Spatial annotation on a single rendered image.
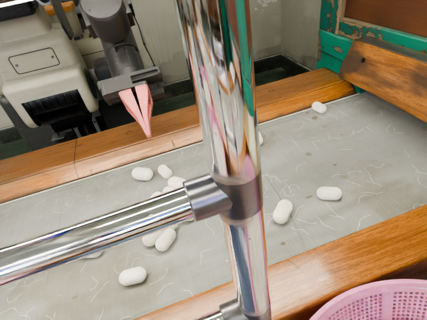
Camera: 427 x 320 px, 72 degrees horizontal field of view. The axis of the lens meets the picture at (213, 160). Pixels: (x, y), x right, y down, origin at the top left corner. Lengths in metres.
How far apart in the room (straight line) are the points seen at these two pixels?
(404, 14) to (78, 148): 0.62
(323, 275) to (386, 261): 0.07
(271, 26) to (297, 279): 2.51
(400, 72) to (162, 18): 2.05
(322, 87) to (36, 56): 0.78
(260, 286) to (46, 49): 0.91
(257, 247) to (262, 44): 2.60
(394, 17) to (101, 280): 0.61
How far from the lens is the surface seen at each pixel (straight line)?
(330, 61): 0.77
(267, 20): 2.70
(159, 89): 0.53
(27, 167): 0.65
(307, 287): 0.33
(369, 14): 0.68
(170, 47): 2.48
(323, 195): 0.43
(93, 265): 0.43
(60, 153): 0.64
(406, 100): 0.54
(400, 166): 0.52
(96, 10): 0.49
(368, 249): 0.37
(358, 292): 0.33
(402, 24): 0.63
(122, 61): 0.52
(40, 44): 1.01
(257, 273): 0.18
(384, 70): 0.58
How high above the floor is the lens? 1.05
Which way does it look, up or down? 37 degrees down
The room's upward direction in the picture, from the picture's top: 11 degrees counter-clockwise
